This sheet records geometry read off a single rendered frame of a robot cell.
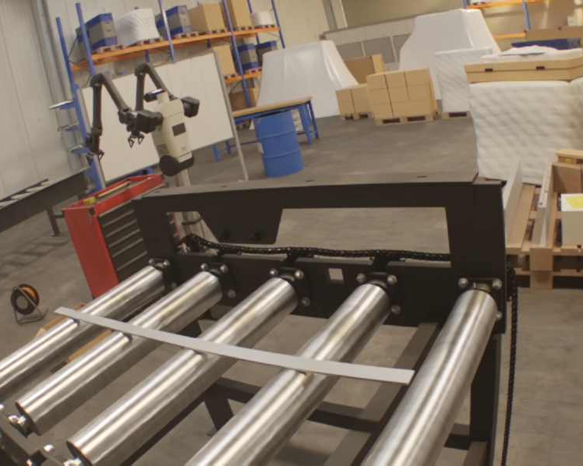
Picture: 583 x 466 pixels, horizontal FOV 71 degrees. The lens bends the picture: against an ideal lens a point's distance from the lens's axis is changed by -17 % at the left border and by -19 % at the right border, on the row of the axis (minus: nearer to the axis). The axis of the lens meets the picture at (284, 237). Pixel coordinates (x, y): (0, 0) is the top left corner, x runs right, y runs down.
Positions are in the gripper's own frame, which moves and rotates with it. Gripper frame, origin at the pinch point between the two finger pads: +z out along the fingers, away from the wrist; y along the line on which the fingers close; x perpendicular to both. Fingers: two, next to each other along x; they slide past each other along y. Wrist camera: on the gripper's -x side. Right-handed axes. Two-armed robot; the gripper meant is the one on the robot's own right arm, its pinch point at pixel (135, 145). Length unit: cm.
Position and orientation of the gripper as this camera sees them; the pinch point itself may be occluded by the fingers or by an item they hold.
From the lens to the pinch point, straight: 384.8
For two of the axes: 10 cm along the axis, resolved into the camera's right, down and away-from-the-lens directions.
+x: 8.6, 4.4, -2.7
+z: -2.4, 8.1, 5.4
